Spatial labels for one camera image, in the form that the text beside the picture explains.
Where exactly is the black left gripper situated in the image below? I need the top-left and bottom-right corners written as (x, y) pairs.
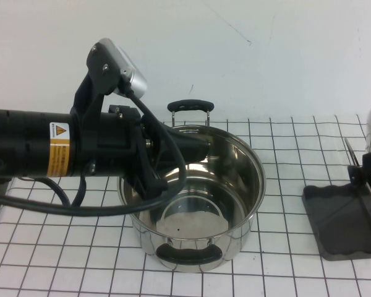
top-left (77, 104), bottom-right (211, 200)

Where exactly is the stainless steel cooking pot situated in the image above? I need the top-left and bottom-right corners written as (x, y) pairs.
top-left (117, 98), bottom-right (267, 273)

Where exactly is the black plastic drip tray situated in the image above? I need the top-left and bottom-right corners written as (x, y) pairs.
top-left (301, 182), bottom-right (371, 260)

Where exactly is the white black grid tablecloth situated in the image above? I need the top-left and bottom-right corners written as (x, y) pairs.
top-left (0, 113), bottom-right (371, 297)

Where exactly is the metal wire lid rack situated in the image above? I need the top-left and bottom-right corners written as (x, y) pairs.
top-left (344, 137), bottom-right (371, 254)

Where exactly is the thick black camera cable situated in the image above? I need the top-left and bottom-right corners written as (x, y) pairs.
top-left (0, 86), bottom-right (190, 218)

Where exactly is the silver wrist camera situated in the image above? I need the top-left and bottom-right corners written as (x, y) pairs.
top-left (98, 38), bottom-right (148, 100)

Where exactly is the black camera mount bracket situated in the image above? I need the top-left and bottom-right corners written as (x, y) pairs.
top-left (69, 45), bottom-right (122, 147)

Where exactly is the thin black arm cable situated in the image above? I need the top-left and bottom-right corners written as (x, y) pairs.
top-left (41, 174), bottom-right (91, 209)

